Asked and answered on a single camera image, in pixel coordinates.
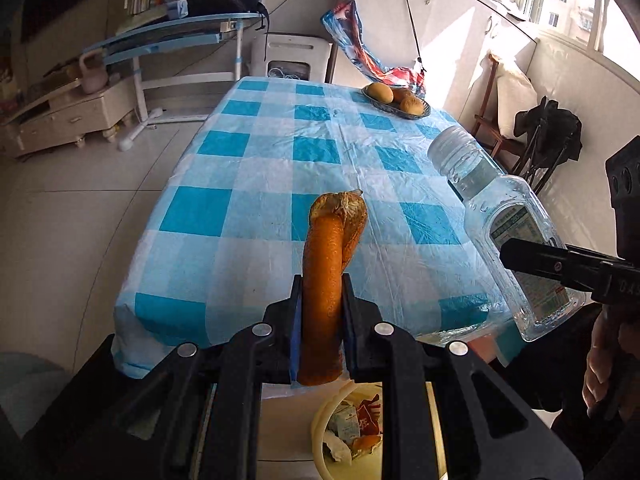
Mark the long orange fruit peel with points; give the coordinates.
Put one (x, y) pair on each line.
(322, 285)

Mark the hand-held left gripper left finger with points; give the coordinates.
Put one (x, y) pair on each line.
(296, 330)

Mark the wooden chair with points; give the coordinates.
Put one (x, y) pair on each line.
(500, 145)

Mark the clear plastic bottle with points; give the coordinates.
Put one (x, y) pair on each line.
(500, 220)

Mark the small white carton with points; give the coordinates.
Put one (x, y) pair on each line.
(345, 420)

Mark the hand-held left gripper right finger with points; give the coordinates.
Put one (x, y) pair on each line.
(350, 345)

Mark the colourful hanging bag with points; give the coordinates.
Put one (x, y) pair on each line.
(350, 35)

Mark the pink kettlebell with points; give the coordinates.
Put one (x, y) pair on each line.
(93, 80)

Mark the blue study desk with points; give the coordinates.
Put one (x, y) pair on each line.
(175, 30)

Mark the small orange peel piece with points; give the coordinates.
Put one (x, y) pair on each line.
(367, 442)

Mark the bread bun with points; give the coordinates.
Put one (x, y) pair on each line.
(412, 105)
(402, 95)
(379, 91)

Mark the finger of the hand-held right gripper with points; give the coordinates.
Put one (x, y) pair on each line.
(550, 262)

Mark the white pillow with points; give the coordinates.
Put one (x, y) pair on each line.
(517, 95)

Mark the person's right hand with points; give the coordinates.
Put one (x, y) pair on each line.
(597, 360)

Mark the dark bread basket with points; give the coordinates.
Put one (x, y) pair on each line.
(395, 110)

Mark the yellow plastic bin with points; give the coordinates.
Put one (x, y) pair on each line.
(316, 425)

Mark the blue checkered tablecloth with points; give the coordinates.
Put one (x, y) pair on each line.
(235, 210)

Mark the cream television stand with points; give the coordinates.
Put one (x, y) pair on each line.
(65, 115)

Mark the light blue plastic stool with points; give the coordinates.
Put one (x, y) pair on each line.
(30, 385)

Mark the person's right leg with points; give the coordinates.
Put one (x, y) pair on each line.
(550, 375)

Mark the white cabinet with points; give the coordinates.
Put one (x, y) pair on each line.
(450, 35)

